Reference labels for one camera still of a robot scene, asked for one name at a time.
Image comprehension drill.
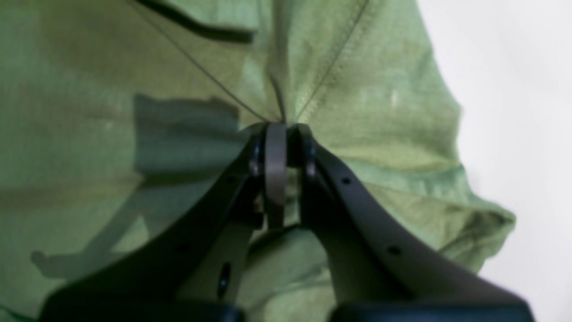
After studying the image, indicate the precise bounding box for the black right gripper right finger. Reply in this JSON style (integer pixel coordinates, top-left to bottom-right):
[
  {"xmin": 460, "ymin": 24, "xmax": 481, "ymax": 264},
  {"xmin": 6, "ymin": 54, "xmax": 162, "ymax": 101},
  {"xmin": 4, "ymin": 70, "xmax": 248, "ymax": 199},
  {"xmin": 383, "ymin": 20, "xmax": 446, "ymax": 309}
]
[{"xmin": 287, "ymin": 124, "xmax": 534, "ymax": 322}]

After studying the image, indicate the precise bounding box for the green t-shirt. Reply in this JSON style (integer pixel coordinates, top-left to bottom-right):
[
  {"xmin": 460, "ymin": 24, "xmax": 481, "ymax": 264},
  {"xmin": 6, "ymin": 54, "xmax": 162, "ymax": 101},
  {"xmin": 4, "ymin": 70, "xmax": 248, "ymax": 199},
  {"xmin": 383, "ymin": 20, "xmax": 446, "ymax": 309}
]
[{"xmin": 1, "ymin": 0, "xmax": 516, "ymax": 322}]

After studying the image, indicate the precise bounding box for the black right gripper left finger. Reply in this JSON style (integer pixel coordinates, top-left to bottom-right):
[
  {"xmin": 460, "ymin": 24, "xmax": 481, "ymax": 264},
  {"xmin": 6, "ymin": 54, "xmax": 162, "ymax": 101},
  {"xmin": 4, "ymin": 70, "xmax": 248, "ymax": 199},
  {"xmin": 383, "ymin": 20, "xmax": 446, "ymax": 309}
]
[{"xmin": 39, "ymin": 123, "xmax": 287, "ymax": 322}]

